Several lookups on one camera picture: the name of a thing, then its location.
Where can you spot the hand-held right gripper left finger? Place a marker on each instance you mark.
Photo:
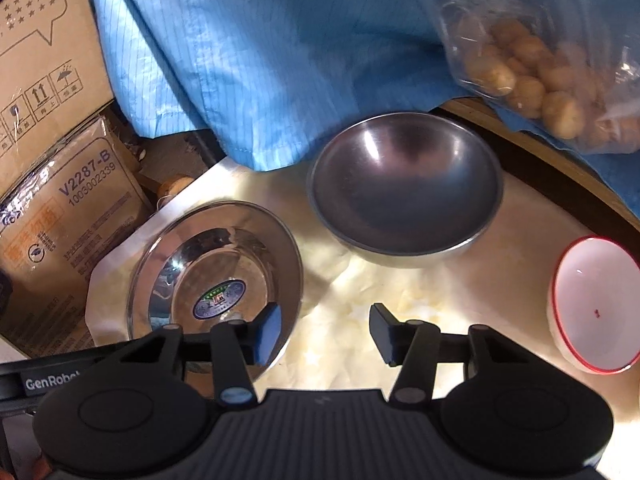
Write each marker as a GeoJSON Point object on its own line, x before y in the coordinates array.
{"type": "Point", "coordinates": [269, 332]}

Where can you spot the blue striped cloth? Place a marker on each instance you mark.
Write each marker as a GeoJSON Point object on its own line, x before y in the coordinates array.
{"type": "Point", "coordinates": [280, 60]}

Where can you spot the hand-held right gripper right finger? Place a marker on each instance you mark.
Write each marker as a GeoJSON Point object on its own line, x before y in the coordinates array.
{"type": "Point", "coordinates": [382, 332]}

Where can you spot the plastic-wrapped cardboard box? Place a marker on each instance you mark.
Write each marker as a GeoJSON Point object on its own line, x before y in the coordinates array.
{"type": "Point", "coordinates": [60, 220]}

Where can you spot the stainless steel bowl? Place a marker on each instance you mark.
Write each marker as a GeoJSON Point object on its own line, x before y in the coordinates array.
{"type": "Point", "coordinates": [405, 195]}

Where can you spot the brown cardboard box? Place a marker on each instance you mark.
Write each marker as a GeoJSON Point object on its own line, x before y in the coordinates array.
{"type": "Point", "coordinates": [45, 45]}

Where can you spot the white bowl with red rim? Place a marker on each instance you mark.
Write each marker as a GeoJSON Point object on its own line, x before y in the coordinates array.
{"type": "Point", "coordinates": [595, 305]}

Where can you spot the clear bag of round snacks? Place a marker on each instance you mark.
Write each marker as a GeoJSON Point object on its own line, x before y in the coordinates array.
{"type": "Point", "coordinates": [540, 60]}

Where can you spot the white paper sheet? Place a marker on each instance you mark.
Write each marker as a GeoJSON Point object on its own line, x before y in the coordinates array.
{"type": "Point", "coordinates": [340, 290]}

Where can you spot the stainless steel plate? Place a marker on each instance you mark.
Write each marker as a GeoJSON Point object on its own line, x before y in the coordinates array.
{"type": "Point", "coordinates": [200, 260]}

